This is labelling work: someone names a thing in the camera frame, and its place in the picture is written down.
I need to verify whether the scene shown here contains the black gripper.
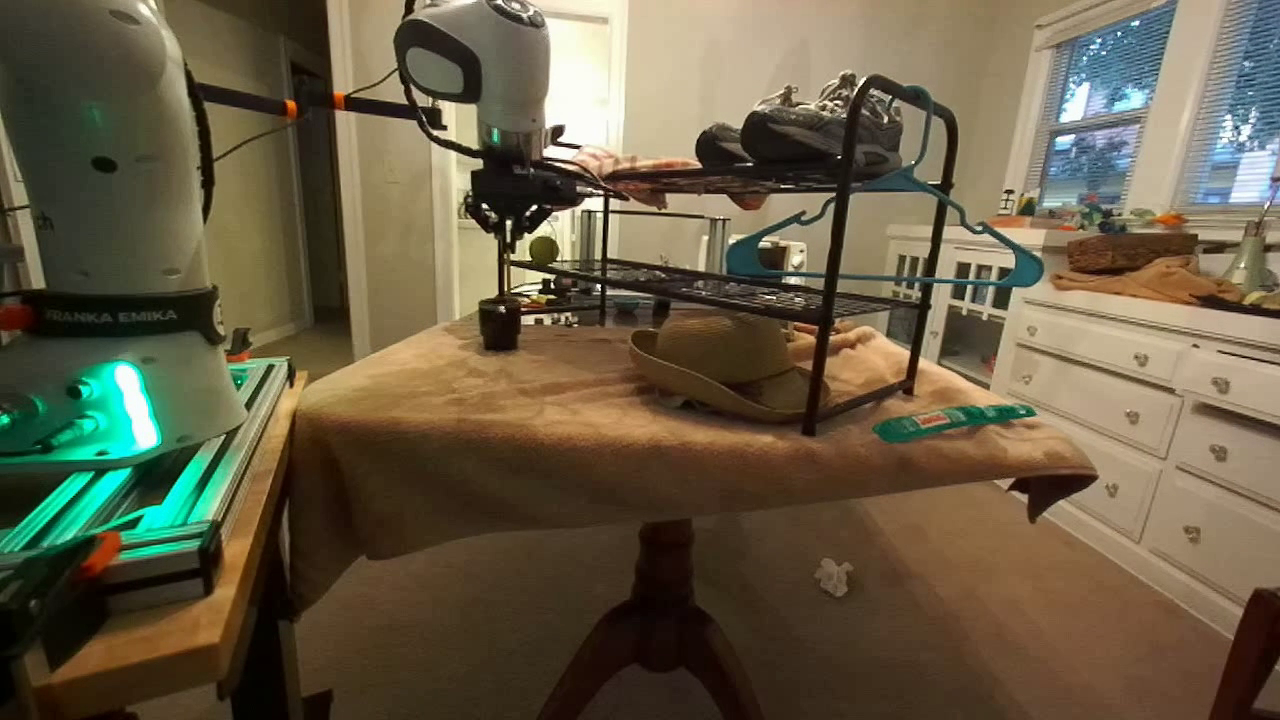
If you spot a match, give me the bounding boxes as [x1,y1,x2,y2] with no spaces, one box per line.
[464,152,583,251]

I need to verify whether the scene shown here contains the brown mug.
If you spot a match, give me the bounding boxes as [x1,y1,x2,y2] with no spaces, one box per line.
[480,295,521,350]

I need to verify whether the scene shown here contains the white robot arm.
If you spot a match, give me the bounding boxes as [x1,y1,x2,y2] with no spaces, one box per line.
[390,0,580,246]

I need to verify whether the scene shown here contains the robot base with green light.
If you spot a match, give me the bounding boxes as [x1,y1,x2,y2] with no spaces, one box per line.
[0,0,296,615]

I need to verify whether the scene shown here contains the black shoes on rack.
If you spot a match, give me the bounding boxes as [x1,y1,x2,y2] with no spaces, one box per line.
[695,70,904,177]

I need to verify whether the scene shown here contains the black metal shoe rack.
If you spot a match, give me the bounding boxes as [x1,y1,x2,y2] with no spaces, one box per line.
[544,75,959,435]

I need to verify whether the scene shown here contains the teal hanger on rack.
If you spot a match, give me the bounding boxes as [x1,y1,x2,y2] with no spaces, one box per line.
[725,188,1043,291]

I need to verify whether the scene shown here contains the green ball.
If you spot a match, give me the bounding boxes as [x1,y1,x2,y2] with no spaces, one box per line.
[528,235,559,266]

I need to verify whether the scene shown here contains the tan tablecloth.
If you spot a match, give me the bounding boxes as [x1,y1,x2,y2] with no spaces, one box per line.
[288,321,1096,603]

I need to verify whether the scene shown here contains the teal hanger on table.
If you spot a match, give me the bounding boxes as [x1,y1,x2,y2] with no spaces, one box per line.
[873,404,1034,444]

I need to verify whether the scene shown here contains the crumpled white paper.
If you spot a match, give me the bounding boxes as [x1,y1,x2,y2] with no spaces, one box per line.
[811,559,855,600]

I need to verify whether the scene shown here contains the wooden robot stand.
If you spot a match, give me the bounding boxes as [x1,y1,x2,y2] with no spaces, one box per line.
[7,379,305,720]

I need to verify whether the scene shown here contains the brown cloth on dresser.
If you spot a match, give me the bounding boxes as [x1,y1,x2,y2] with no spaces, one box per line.
[1051,254,1227,304]

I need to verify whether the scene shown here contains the white dresser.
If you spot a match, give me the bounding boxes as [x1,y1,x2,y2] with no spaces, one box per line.
[997,291,1280,632]

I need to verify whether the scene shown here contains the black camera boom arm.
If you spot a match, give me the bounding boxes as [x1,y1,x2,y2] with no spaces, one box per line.
[195,80,446,128]

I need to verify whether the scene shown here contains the wooden pedestal table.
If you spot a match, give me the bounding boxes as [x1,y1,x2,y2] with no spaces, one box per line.
[534,519,764,720]

